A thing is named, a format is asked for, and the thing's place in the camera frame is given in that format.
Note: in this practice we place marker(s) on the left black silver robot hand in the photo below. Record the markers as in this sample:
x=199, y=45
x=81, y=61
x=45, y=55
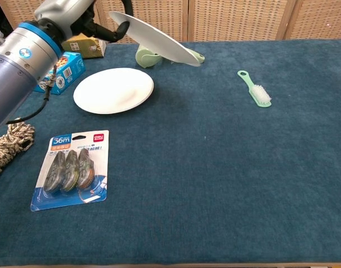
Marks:
x=64, y=14

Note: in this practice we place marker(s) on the white round plate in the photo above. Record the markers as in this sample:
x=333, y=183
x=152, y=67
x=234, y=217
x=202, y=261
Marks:
x=159, y=42
x=113, y=90

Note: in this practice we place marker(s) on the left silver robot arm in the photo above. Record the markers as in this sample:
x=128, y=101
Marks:
x=16, y=69

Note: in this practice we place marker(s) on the gold cardboard box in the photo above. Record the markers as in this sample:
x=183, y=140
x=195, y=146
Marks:
x=84, y=46

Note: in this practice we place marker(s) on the blue cookie box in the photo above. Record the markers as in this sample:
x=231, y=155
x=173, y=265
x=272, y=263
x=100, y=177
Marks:
x=72, y=69

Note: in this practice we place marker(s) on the correction tape blister pack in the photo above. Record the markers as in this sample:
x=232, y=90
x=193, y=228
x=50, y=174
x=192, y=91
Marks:
x=72, y=167

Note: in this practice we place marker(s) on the woven wooden folding screen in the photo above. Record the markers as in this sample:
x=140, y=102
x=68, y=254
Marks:
x=229, y=19

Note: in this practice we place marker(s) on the dark blue table cloth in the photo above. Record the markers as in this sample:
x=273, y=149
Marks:
x=215, y=167

